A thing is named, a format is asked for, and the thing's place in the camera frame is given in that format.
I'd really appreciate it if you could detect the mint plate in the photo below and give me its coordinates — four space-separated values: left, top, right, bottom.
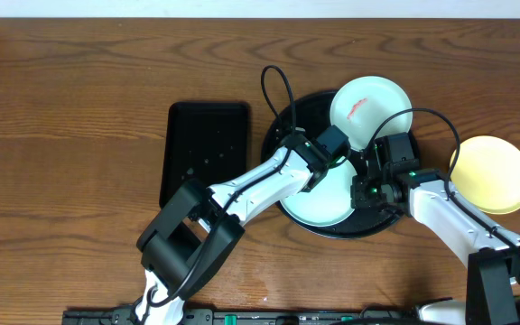
330 76 412 151
280 161 357 227

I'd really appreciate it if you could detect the yellow plate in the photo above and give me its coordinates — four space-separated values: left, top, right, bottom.
450 135 520 215

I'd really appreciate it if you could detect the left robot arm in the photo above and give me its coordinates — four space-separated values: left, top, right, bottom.
134 135 346 324

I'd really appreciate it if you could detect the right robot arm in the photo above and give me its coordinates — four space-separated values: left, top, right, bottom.
350 169 520 324

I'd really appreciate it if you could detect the round black tray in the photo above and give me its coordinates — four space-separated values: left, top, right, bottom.
260 89 422 239

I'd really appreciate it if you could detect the black rectangular tray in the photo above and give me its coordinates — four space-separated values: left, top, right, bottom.
159 101 249 207

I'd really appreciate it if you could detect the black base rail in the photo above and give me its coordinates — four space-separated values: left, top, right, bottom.
61 306 422 325

